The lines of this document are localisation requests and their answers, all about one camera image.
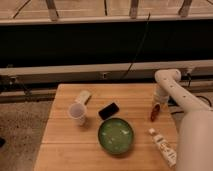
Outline red pepper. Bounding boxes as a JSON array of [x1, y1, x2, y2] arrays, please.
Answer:
[[150, 106, 160, 122]]

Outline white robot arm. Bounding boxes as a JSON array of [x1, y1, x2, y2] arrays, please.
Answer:
[[154, 69, 213, 171]]

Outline white ceramic cup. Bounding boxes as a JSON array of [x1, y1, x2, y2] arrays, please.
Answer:
[[68, 103, 87, 126]]

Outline black smartphone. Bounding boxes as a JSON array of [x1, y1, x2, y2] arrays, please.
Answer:
[[98, 103, 119, 120]]

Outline clear labelled bottle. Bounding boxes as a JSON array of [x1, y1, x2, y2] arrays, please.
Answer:
[[149, 128, 177, 168]]

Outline green bowl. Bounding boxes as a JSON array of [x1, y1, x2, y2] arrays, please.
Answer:
[[98, 118, 134, 155]]

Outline wooden table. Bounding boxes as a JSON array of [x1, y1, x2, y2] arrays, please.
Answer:
[[34, 83, 177, 171]]

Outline small white sponge block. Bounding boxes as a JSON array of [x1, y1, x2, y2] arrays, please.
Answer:
[[75, 90, 91, 104]]

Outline black hanging cable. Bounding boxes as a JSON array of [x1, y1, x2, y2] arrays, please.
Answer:
[[117, 12, 152, 83]]

